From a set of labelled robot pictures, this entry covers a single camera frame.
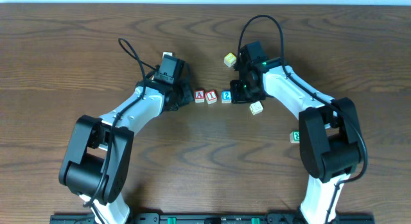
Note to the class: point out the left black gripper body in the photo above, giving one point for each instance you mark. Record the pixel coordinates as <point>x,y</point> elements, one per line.
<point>185,95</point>

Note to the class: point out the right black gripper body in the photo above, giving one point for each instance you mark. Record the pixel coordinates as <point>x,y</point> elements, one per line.
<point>237,94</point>

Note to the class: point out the red letter A block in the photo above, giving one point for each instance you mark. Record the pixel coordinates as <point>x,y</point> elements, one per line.
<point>199,96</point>

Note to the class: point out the blue number 2 block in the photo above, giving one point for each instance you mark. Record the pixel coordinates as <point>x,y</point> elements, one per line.
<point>226,96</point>

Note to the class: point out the red letter I block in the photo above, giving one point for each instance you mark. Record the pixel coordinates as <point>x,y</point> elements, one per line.
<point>211,96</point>

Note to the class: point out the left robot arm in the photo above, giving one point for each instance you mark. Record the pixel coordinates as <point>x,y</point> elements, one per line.
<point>96,162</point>

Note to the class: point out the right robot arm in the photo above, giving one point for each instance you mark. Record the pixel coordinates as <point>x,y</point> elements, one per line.
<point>330,140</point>

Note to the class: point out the plain white wooden block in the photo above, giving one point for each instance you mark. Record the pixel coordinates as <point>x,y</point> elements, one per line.
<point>256,108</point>

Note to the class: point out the yellow top letter block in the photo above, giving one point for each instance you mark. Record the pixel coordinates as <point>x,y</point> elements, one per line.
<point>229,60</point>

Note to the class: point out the white block soccer ball picture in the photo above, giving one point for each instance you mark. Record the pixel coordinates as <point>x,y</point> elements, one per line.
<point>167,53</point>

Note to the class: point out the green letter R block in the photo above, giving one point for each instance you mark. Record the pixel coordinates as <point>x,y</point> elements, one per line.
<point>294,137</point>

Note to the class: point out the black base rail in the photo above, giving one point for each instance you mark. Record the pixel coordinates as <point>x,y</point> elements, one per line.
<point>271,218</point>

